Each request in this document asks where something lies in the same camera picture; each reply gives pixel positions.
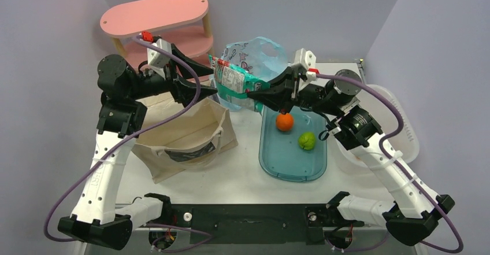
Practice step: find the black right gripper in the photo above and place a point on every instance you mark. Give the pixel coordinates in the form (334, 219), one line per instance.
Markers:
(279, 93)

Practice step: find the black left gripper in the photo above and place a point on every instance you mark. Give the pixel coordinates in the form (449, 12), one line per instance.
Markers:
(182, 92)

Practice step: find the orange mandarin fruit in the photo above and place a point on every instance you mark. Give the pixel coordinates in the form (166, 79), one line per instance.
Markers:
(284, 122)

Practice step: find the green candy packet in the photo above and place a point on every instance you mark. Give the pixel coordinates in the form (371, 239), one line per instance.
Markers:
(232, 81)

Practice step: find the light blue plastic grocery bag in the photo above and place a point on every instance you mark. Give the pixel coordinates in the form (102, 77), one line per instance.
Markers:
(260, 57)

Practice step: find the beige canvas tote bag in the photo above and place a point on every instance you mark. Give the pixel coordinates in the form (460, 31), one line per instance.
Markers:
(191, 141)

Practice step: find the green round fruit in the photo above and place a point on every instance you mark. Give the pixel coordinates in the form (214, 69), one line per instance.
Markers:
(307, 141)

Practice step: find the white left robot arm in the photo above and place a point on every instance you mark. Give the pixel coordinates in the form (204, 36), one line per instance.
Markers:
(95, 218)

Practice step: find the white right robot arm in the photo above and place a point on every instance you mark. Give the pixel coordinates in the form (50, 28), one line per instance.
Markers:
(416, 209)

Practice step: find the pink three-tier shelf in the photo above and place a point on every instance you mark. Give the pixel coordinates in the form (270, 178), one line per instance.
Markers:
(186, 23)

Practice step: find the teal transparent plastic tub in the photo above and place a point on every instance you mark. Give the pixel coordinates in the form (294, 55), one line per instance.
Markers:
(279, 153)

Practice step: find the white plastic basket tub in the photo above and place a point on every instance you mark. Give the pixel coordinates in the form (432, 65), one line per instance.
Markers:
(406, 141)

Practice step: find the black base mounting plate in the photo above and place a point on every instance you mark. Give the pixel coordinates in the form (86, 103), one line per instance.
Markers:
(256, 223)

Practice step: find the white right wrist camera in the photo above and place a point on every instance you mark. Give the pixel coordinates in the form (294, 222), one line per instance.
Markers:
(303, 61)

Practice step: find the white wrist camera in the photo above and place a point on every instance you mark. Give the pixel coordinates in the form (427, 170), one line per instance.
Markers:
(303, 61)
(156, 61)

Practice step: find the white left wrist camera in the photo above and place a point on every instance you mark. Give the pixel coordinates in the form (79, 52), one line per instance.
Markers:
(156, 61)

